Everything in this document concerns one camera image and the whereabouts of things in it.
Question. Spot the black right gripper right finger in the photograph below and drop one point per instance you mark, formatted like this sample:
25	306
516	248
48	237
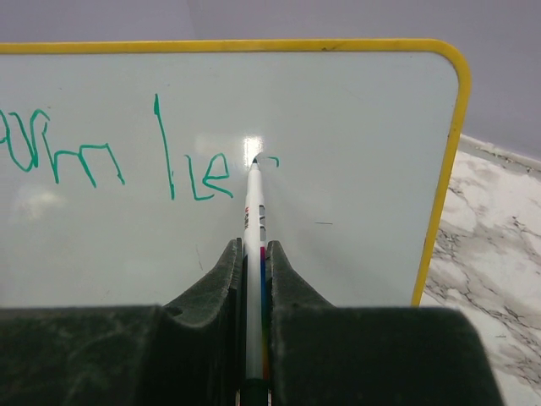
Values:
325	355

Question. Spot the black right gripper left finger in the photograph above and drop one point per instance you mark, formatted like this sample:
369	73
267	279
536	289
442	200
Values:
180	353

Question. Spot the white green whiteboard marker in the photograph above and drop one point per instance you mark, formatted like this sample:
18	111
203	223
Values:
255	381

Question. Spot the yellow framed whiteboard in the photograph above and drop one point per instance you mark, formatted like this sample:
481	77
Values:
124	164

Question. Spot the aluminium table edge frame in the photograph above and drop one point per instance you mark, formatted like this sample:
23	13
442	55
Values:
470	144

